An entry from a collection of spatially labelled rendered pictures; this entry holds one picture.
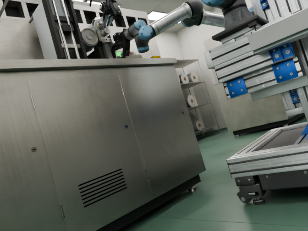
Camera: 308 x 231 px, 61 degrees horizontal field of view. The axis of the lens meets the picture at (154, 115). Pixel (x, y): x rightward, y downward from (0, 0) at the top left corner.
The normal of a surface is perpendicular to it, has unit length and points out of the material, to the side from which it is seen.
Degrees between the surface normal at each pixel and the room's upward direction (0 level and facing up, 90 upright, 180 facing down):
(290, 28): 90
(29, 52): 90
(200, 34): 90
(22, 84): 90
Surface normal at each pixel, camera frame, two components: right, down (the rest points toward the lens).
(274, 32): -0.60, 0.13
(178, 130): 0.66, -0.24
